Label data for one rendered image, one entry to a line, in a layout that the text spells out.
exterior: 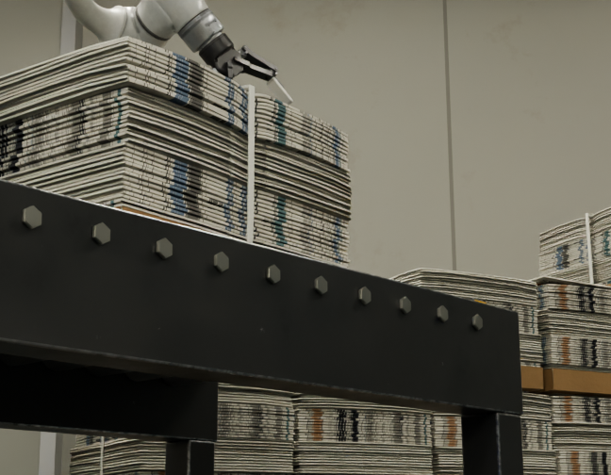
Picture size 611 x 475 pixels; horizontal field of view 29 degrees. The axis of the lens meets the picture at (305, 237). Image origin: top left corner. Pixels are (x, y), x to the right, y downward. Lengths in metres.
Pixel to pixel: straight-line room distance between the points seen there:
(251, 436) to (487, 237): 2.73
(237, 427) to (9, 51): 3.50
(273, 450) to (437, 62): 3.04
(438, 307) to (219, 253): 0.32
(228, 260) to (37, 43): 4.31
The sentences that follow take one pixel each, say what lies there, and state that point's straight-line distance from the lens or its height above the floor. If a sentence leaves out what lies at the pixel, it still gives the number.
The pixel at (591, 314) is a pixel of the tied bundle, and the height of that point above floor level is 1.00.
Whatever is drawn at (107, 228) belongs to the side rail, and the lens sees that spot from 0.94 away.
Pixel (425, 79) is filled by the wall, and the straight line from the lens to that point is 4.88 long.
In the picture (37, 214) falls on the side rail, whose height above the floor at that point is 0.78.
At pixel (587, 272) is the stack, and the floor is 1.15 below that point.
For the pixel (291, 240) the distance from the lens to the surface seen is 1.34.
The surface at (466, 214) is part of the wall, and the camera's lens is 4.69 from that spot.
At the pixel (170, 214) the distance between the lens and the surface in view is 1.19.
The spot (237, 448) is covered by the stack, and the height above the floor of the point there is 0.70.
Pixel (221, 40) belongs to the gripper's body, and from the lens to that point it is 2.62.
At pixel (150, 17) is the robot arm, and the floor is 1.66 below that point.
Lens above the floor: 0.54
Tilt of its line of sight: 15 degrees up
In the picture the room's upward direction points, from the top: straight up
